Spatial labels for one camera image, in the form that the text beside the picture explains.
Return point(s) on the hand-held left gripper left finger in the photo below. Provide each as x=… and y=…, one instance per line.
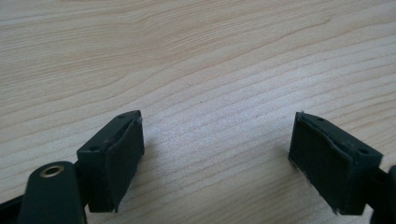
x=106, y=161

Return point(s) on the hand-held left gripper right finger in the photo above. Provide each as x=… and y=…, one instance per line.
x=330, y=168

